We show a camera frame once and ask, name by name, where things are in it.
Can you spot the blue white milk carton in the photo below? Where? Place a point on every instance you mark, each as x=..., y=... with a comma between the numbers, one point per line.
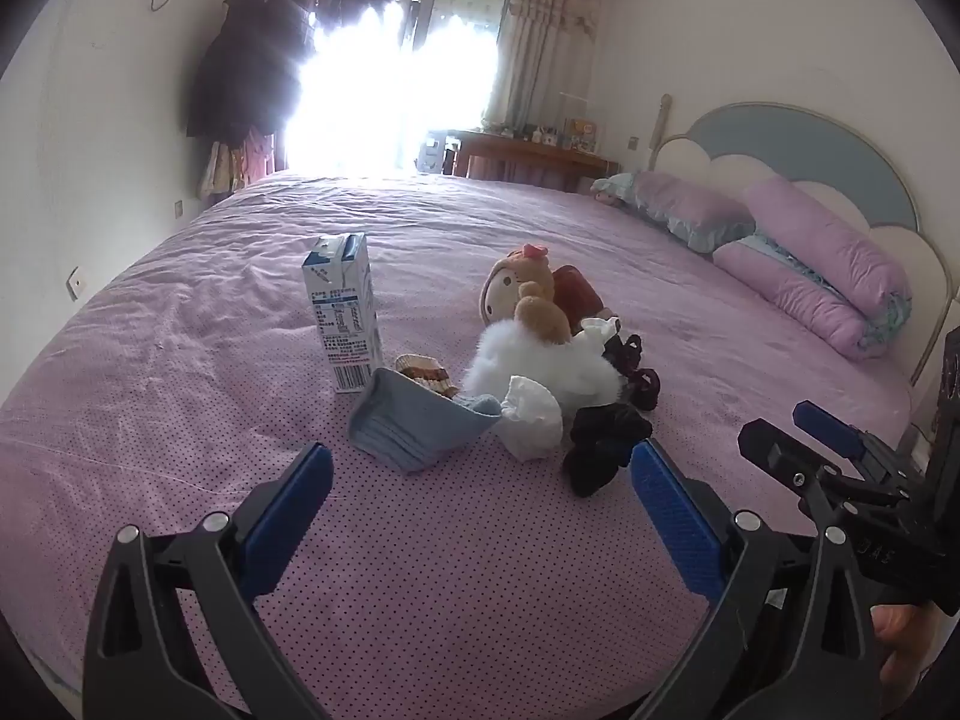
x=341, y=315

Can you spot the white crumpled sock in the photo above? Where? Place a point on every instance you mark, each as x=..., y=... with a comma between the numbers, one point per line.
x=532, y=416

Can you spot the brown teddy bear plush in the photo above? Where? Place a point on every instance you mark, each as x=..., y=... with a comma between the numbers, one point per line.
x=525, y=292

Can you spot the patterned beige curtain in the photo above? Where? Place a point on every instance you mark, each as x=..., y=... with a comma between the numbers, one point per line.
x=547, y=30

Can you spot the blue cream cloud headboard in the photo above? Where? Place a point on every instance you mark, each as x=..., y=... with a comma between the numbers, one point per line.
x=810, y=135

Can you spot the dark hanging coats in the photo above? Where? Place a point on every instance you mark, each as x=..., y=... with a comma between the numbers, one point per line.
x=240, y=67

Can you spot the white fluffy plush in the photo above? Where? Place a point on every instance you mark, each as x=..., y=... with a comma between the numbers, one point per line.
x=540, y=367

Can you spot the glass sliding door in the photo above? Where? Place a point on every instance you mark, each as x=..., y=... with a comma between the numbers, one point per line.
x=420, y=52

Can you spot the small items on desk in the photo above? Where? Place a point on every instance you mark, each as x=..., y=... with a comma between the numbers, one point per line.
x=541, y=135

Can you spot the black sock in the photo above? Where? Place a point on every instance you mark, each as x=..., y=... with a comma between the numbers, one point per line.
x=604, y=442

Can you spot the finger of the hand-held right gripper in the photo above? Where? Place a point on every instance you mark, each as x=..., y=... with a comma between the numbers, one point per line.
x=825, y=424
x=776, y=454

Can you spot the blue white box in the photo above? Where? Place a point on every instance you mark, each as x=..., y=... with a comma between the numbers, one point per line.
x=435, y=157

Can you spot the wooden desk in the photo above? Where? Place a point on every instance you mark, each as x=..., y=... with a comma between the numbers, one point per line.
x=525, y=154

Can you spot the colourful picture box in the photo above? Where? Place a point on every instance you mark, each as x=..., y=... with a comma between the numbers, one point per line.
x=581, y=135

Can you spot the purple pillow with teal ruffle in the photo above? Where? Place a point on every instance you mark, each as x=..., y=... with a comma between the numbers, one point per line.
x=682, y=206

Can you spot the person's right hand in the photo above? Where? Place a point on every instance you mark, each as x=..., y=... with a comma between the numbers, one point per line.
x=896, y=637

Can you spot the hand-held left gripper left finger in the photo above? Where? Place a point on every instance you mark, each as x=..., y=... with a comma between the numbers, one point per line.
x=289, y=517

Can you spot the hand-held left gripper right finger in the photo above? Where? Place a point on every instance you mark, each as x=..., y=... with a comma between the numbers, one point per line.
x=675, y=517

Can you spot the colourful hanging clothes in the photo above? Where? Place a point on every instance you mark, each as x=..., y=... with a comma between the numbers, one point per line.
x=232, y=165

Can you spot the blue grey sock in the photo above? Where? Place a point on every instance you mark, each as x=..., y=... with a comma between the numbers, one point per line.
x=412, y=420

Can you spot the brown cream striped sock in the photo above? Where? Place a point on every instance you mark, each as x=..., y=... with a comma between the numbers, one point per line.
x=427, y=375

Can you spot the purple pillow front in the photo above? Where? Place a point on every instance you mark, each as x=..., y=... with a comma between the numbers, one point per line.
x=817, y=255

